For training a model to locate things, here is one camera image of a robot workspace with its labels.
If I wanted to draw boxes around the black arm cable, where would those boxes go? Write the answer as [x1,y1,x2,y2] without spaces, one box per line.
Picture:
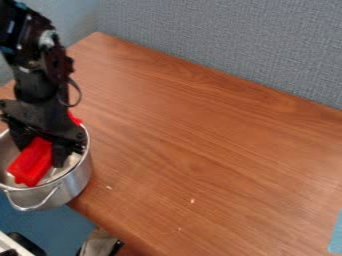
[54,76,84,108]

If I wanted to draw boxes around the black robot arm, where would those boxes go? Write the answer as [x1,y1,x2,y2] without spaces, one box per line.
[0,0,86,168]

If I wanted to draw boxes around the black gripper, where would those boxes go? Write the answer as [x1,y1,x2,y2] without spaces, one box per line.
[0,96,86,168]

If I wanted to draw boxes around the white box corner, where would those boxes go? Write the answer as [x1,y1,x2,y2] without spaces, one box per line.
[0,231,26,256]

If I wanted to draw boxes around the red plastic block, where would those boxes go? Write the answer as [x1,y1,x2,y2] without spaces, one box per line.
[5,111,84,188]

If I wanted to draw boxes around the metal pot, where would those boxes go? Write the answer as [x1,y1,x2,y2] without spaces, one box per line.
[0,130,92,212]

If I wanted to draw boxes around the grey metal table bracket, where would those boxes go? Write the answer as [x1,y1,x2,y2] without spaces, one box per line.
[76,228,124,256]

